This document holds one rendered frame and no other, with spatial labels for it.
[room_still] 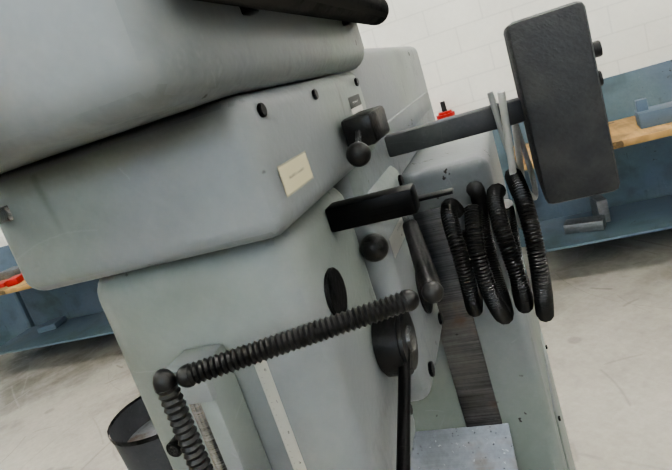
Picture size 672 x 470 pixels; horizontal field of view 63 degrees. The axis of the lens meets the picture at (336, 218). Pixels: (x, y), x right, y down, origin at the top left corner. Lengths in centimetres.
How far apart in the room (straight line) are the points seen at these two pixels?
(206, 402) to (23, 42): 28
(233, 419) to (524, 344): 58
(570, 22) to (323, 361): 43
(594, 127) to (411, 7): 408
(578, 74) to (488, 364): 50
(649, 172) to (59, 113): 474
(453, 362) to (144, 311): 59
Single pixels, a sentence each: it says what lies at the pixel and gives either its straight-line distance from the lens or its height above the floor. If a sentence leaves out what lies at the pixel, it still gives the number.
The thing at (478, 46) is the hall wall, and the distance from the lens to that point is 465.
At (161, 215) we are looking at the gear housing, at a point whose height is 167.
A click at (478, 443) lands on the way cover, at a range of 103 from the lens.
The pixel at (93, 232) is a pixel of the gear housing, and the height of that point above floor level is 167.
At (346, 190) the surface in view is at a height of 161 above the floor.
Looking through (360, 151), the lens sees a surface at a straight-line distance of 47.
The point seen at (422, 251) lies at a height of 159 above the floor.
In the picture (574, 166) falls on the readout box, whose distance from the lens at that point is 67.
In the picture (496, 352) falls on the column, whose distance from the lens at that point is 95.
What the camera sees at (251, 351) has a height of 158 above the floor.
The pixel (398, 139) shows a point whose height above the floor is 163.
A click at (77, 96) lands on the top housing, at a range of 30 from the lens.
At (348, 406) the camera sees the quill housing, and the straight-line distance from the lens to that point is 48.
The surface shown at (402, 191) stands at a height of 161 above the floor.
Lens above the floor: 171
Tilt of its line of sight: 12 degrees down
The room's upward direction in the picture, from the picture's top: 18 degrees counter-clockwise
